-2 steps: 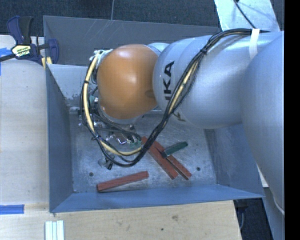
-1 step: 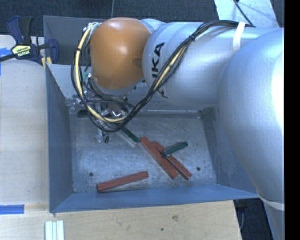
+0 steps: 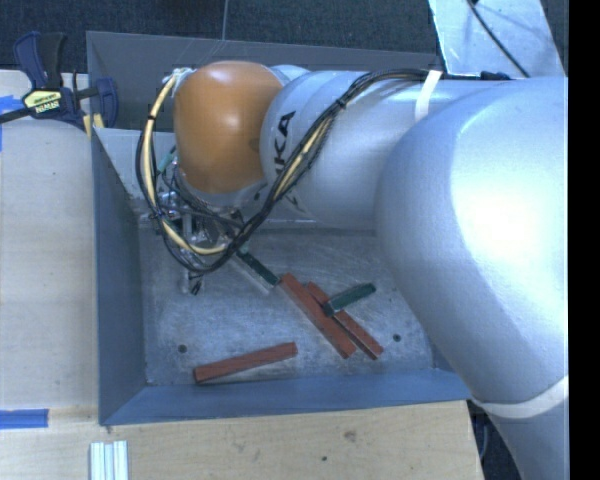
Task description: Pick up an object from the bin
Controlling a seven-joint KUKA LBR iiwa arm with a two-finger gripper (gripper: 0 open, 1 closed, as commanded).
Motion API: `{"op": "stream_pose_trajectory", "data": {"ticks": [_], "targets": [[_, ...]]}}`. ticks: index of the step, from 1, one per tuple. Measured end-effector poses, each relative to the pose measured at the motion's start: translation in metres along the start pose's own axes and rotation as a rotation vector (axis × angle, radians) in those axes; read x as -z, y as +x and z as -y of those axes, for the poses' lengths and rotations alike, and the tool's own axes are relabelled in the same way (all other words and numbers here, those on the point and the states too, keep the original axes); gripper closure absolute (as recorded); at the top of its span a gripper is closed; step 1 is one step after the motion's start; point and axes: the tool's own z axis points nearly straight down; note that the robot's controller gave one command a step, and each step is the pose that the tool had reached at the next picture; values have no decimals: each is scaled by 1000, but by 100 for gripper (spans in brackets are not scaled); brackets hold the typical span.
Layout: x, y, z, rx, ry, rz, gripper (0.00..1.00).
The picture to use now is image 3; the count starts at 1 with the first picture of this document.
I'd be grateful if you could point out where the grey metal bin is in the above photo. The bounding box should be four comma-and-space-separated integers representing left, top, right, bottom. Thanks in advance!
85, 30, 474, 427

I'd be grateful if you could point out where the dark green flat block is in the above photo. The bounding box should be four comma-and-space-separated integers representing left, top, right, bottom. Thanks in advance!
321, 282, 378, 318
236, 246, 281, 287

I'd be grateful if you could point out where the red-brown flat block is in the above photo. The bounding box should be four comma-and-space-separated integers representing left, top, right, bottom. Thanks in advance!
192, 341, 300, 385
278, 272, 358, 360
305, 280, 385, 361

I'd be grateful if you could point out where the pale wood board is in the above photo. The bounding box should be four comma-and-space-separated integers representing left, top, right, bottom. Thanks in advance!
0, 126, 101, 412

